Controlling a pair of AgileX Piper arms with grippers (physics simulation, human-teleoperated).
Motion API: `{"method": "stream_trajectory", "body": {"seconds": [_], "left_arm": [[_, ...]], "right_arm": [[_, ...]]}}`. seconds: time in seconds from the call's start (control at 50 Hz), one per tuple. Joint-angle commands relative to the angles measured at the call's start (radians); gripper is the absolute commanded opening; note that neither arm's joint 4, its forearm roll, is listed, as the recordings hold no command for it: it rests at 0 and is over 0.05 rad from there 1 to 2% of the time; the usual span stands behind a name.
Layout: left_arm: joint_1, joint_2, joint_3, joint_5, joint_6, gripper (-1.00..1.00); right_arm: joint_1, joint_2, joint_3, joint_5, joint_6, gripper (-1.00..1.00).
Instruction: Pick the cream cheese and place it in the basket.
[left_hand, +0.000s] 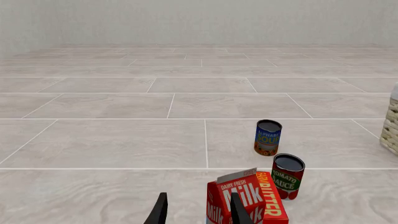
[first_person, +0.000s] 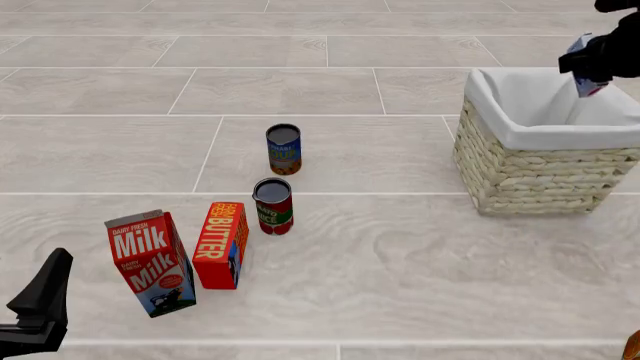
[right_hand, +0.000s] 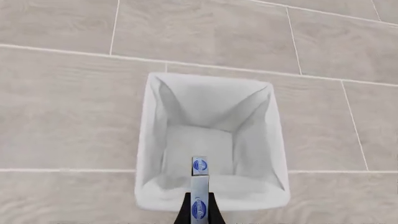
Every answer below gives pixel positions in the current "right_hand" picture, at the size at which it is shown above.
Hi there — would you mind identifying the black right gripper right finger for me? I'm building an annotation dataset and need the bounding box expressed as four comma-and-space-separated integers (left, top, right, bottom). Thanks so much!
207, 192, 227, 224

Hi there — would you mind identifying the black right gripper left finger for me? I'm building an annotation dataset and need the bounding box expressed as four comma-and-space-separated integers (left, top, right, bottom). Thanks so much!
174, 192, 192, 224

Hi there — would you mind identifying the silver blue cream cheese box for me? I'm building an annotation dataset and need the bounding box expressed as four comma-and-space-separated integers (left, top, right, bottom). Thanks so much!
190, 155, 211, 224

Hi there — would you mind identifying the white fabric basket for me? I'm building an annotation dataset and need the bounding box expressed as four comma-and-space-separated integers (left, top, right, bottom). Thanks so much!
134, 71, 292, 210

